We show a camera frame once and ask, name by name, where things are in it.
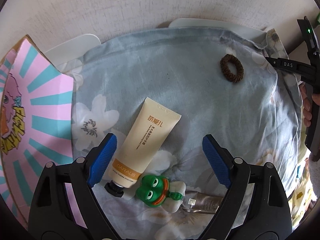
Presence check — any green frog toy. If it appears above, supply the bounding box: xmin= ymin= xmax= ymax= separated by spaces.
xmin=136 ymin=174 xmax=186 ymax=213

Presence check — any cream hand cream tube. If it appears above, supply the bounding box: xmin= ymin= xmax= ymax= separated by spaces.
xmin=105 ymin=98 xmax=181 ymax=197

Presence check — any person's right hand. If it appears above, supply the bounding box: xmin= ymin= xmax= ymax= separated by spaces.
xmin=299 ymin=83 xmax=312 ymax=127

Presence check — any green yellow striped bedding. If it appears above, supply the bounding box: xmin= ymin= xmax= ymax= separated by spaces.
xmin=289 ymin=121 xmax=316 ymax=230

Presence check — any brown sachet packet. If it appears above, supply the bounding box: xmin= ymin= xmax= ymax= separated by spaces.
xmin=181 ymin=191 xmax=223 ymax=215

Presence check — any brown hair scrunchie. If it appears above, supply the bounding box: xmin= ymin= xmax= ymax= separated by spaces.
xmin=220 ymin=54 xmax=244 ymax=83

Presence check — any pink teal cardboard box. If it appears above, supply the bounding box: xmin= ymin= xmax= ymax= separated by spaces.
xmin=1 ymin=36 xmax=74 ymax=227

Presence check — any white tray under cloth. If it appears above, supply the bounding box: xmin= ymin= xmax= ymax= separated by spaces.
xmin=44 ymin=18 xmax=266 ymax=66

